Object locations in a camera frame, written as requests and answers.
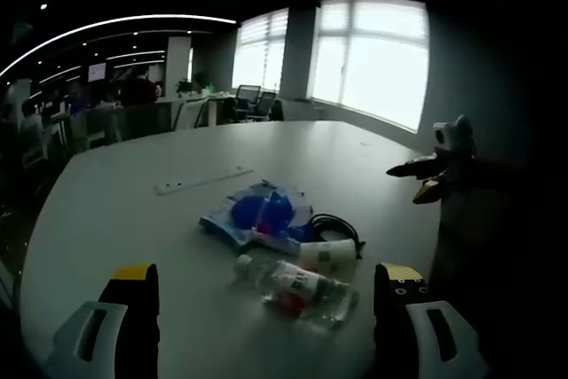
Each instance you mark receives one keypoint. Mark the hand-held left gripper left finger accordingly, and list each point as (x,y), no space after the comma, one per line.
(128,308)

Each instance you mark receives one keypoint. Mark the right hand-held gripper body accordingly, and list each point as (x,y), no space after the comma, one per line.
(452,137)

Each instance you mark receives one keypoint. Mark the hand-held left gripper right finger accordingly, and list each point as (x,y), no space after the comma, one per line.
(399,308)

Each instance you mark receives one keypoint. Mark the white paper cup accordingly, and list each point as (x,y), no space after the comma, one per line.
(328,254)

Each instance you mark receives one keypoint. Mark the clear plastic water bottle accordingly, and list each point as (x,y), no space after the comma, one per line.
(306,292)

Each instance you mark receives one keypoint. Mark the blue and pink packet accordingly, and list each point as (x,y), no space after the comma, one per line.
(277,228)

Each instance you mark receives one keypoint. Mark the blue plastic packet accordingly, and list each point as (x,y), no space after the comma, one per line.
(242,215)

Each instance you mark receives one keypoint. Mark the white table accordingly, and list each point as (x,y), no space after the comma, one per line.
(133,228)

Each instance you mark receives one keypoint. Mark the window with blinds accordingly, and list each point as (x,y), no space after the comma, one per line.
(259,52)
(370,64)

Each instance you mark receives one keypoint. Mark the black office chair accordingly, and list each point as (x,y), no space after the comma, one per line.
(246,101)
(265,106)

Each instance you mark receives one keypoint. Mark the white office desk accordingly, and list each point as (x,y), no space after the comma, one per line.
(195,110)

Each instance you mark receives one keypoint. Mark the green potted plant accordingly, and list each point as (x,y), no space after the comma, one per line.
(184,86)

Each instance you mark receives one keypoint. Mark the wall screen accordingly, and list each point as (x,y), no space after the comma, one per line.
(97,72)

